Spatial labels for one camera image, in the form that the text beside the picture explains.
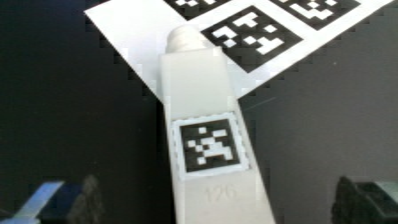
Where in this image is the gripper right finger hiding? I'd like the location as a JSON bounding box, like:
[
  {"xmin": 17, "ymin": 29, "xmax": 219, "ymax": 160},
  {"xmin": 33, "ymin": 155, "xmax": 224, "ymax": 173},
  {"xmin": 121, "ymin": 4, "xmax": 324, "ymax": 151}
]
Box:
[{"xmin": 333, "ymin": 177, "xmax": 398, "ymax": 224}]

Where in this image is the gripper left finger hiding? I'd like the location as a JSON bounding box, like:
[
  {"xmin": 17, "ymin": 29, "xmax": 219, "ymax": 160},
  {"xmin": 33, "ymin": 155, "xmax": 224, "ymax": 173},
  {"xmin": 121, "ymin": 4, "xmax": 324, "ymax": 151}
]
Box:
[{"xmin": 0, "ymin": 181, "xmax": 65, "ymax": 224}]

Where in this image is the white leg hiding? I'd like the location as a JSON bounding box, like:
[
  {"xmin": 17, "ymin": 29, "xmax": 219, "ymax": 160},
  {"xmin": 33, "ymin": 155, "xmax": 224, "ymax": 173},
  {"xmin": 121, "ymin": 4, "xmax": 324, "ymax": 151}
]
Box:
[{"xmin": 161, "ymin": 25, "xmax": 276, "ymax": 224}]

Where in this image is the white flat base tag plate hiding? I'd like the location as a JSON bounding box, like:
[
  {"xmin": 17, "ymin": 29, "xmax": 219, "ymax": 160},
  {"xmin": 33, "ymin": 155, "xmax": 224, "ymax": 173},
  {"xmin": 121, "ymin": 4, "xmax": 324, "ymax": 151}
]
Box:
[{"xmin": 86, "ymin": 0, "xmax": 398, "ymax": 96}]

